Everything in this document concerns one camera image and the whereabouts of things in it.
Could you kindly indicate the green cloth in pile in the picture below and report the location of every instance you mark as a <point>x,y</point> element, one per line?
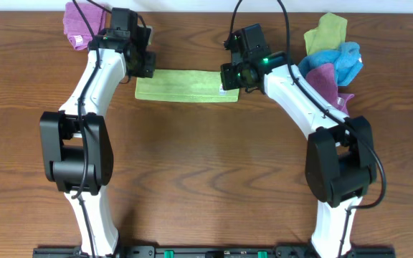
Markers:
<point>329,34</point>

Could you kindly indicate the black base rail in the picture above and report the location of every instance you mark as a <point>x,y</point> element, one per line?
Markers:
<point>282,251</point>

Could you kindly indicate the green microfiber cloth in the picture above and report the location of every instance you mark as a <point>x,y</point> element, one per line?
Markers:
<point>194,86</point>

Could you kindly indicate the blue cloth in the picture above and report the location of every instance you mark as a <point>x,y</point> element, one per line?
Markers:
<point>346,61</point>

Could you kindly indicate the folded purple cloth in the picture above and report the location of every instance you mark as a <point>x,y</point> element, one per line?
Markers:
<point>76,29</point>

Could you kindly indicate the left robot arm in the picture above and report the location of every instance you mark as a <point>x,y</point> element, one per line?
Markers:
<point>77,153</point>

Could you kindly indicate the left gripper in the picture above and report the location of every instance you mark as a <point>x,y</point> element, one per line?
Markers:
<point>146,65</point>

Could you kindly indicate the purple cloth in pile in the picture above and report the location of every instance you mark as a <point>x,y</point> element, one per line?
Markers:
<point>323,80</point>

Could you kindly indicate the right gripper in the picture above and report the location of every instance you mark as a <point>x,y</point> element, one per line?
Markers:
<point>229,77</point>

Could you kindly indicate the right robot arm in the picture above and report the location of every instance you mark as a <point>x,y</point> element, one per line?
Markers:
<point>340,163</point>

